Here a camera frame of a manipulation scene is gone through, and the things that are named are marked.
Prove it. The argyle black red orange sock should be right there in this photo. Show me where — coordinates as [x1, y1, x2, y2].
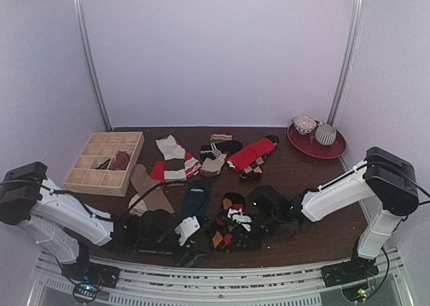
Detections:
[206, 192, 261, 252]

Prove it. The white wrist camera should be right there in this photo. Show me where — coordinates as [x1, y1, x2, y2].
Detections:
[227, 208, 253, 232]
[174, 216, 201, 246]

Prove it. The striped grey cup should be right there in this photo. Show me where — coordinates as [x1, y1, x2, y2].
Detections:
[315, 122, 337, 147]

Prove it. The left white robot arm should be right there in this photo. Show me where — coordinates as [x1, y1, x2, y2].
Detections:
[1, 161, 208, 282]

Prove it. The beige brown striped sock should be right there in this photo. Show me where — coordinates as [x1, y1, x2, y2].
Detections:
[155, 135, 187, 182]

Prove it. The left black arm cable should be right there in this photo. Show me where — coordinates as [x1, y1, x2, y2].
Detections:
[124, 181, 185, 219]

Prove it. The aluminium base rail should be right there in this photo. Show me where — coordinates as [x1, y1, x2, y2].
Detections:
[24, 249, 418, 305]

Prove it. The black white striped sock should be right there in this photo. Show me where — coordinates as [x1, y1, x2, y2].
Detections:
[200, 140, 243, 160]

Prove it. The white patterned bowl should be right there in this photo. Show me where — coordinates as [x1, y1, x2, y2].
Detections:
[293, 116, 317, 135]

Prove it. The red round tray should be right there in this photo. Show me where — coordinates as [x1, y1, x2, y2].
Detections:
[287, 124, 347, 160]

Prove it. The red white brown striped sock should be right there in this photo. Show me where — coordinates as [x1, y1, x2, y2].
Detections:
[150, 152, 202, 182]

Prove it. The dark teal sock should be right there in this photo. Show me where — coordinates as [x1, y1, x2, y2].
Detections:
[179, 180, 212, 221]

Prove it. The argyle brown sock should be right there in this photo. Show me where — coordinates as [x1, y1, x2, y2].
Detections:
[239, 155, 267, 182]

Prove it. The left aluminium corner post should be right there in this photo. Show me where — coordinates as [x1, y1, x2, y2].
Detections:
[73, 0, 112, 132]

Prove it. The light beige sock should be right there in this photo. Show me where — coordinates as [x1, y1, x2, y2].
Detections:
[128, 194, 147, 217]

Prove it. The right aluminium corner post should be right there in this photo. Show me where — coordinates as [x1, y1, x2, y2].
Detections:
[327, 0, 366, 127]

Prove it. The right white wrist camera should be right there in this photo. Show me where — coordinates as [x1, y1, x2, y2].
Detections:
[227, 208, 253, 232]

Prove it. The tan brown sock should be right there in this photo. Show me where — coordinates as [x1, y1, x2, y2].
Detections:
[130, 164, 175, 215]

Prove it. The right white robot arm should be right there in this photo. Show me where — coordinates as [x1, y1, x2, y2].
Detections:
[248, 147, 419, 280]

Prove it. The aluminium corner post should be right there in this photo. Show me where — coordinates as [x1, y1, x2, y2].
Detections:
[327, 0, 366, 127]
[73, 0, 112, 132]

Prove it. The wooden compartment box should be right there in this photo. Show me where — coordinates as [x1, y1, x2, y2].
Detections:
[64, 132, 144, 197]

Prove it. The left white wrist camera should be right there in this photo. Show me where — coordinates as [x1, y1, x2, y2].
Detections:
[174, 216, 201, 246]

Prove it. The maroon sock in box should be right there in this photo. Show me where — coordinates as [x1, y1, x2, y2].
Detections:
[109, 151, 130, 171]

